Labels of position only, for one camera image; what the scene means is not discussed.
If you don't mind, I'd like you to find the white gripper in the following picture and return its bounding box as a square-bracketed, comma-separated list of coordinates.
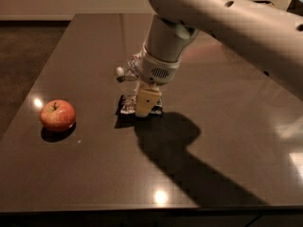
[134, 43, 181, 117]

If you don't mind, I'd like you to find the black rxbar chocolate wrapper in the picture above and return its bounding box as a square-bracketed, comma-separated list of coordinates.
[116, 96, 163, 115]

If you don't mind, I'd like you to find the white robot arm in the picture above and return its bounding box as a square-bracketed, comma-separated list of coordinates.
[135, 0, 303, 117]

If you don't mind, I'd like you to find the clear plastic water bottle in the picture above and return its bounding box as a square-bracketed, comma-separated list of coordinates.
[116, 54, 141, 82]

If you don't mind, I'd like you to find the red apple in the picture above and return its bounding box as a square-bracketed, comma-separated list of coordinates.
[40, 99, 76, 132]

